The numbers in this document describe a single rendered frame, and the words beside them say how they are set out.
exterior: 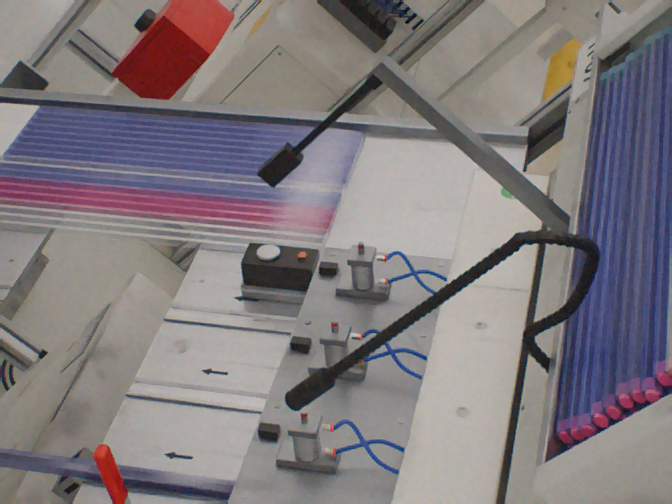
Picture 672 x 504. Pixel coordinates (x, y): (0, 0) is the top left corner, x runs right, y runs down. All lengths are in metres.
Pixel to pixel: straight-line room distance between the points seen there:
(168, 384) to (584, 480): 0.51
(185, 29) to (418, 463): 1.06
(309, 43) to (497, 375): 1.43
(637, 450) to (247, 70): 1.77
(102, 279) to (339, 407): 1.59
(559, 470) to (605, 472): 0.03
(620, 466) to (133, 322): 1.05
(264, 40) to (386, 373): 1.39
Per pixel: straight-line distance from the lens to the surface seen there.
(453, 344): 1.12
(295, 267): 1.27
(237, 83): 2.50
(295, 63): 2.45
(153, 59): 1.98
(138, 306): 1.79
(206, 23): 1.98
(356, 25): 2.55
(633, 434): 0.82
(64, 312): 2.55
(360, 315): 1.18
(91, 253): 2.67
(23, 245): 1.44
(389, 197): 1.43
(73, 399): 1.65
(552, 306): 1.10
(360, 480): 1.04
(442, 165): 1.48
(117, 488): 1.05
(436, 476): 1.01
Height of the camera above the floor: 1.89
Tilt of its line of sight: 37 degrees down
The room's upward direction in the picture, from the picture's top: 51 degrees clockwise
